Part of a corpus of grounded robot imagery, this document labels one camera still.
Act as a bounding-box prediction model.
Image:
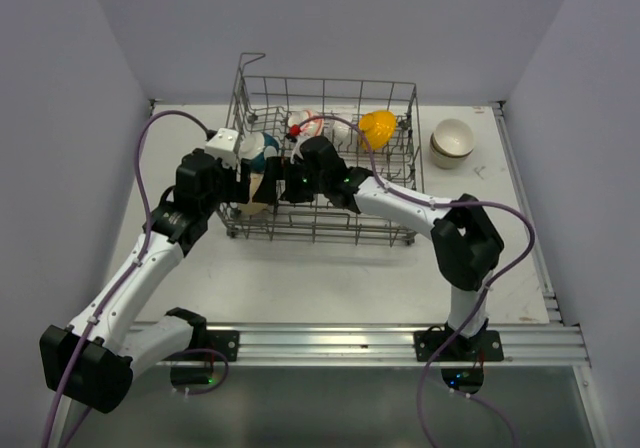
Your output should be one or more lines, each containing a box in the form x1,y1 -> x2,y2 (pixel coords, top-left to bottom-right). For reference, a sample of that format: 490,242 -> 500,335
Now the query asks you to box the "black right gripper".
253,154 -> 329,202

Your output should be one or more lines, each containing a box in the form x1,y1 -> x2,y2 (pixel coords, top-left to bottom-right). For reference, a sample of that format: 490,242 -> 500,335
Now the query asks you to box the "beige speckled bowl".
429,136 -> 472,170

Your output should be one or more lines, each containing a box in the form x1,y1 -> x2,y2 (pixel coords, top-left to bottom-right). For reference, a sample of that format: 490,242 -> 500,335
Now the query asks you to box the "beige bowl olive drawing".
432,118 -> 475,158

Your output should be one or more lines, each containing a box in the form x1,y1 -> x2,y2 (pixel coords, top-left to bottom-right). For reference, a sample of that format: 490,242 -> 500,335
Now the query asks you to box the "cream bowl bird drawing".
237,173 -> 275,216

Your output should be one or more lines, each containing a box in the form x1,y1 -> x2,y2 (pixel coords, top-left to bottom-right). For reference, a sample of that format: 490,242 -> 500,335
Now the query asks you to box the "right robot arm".
254,136 -> 504,361

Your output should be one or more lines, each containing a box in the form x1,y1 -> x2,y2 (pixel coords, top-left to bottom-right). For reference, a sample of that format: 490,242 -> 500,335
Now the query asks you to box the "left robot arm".
39,149 -> 251,413

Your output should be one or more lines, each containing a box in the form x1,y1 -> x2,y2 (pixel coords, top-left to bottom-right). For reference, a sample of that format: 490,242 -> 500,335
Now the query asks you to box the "teal and white bowl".
238,132 -> 280,173

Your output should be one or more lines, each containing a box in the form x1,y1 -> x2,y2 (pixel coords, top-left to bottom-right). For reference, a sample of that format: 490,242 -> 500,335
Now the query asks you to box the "white bowl orange pattern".
286,109 -> 324,138

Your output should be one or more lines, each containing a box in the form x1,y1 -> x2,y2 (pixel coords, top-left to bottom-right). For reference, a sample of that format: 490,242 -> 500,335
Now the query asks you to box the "small white bowl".
330,112 -> 357,144

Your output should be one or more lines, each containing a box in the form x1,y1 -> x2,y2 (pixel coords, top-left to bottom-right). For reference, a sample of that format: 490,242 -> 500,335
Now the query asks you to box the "yellow ribbed bowl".
358,110 -> 397,150

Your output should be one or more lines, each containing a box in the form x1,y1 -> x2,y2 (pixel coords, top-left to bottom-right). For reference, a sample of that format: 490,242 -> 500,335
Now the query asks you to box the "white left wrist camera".
204,128 -> 240,168

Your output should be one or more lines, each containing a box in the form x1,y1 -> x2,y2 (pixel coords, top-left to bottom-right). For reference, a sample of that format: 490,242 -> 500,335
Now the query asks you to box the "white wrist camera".
204,128 -> 240,168
290,138 -> 305,164

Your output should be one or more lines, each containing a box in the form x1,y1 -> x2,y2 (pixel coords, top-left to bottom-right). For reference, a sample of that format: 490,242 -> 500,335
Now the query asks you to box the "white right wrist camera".
290,138 -> 305,164

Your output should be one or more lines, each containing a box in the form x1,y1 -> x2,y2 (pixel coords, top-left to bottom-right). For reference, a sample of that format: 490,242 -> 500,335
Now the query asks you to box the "grey wire dish rack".
218,52 -> 424,247

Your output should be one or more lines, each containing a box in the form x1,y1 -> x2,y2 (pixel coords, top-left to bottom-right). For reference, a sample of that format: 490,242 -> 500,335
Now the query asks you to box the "aluminium front rail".
208,323 -> 591,367

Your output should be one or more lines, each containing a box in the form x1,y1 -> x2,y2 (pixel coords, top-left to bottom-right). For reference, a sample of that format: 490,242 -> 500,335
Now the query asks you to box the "aluminium side rail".
491,101 -> 564,325

